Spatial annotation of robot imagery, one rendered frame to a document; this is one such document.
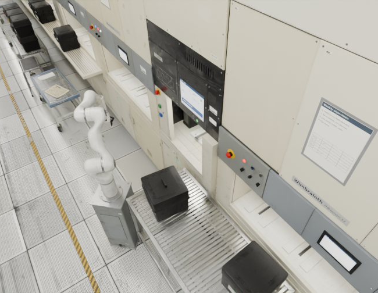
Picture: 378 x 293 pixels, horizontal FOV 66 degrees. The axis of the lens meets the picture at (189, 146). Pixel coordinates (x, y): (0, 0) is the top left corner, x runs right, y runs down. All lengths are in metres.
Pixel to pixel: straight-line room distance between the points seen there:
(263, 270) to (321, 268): 0.44
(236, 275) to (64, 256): 1.94
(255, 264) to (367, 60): 1.32
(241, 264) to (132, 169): 2.18
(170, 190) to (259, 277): 0.84
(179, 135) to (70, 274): 1.68
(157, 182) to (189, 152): 0.53
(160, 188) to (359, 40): 1.62
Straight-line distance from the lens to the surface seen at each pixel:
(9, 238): 3.70
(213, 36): 1.62
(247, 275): 1.93
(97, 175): 2.35
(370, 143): 1.21
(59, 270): 3.28
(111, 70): 3.92
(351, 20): 1.10
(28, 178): 4.12
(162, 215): 2.32
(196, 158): 2.59
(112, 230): 2.90
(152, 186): 2.24
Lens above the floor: 2.80
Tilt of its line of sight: 46 degrees down
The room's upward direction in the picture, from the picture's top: 2 degrees counter-clockwise
